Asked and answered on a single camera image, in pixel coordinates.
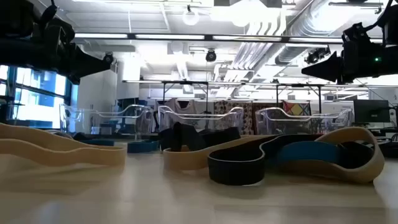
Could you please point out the large room window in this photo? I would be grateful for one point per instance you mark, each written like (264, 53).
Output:
(37, 99)

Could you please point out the beige rubber band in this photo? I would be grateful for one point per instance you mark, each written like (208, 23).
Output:
(186, 160)
(93, 157)

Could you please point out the black ceiling spotlight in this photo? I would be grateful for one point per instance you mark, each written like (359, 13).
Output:
(317, 56)
(211, 56)
(108, 58)

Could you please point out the round white pendant lamp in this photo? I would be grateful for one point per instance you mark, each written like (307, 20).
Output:
(190, 18)

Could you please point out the black metal rack frame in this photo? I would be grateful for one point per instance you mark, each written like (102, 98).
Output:
(206, 93)

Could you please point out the silver ventilation duct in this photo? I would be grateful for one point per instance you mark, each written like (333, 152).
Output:
(304, 25)

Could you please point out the pale hanging cloth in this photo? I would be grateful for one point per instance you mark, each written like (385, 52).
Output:
(183, 105)

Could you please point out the colourful hanging cloth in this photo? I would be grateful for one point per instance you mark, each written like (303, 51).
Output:
(297, 109)

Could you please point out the black computer monitor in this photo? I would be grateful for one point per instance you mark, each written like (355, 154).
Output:
(371, 110)

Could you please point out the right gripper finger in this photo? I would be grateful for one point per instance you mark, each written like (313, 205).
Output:
(326, 70)

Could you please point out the patterned hanging cloth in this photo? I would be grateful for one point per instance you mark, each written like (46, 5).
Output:
(222, 105)

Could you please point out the long ceiling light bar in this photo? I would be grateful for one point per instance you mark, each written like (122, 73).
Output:
(171, 36)

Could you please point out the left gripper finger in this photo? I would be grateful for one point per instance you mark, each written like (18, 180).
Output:
(90, 65)

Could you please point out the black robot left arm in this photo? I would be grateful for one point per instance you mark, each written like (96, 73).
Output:
(18, 49)

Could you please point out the black rubber band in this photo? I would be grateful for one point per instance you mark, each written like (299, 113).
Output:
(390, 149)
(186, 137)
(236, 169)

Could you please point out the clear plastic basket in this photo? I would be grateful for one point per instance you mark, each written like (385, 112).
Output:
(264, 119)
(164, 116)
(66, 115)

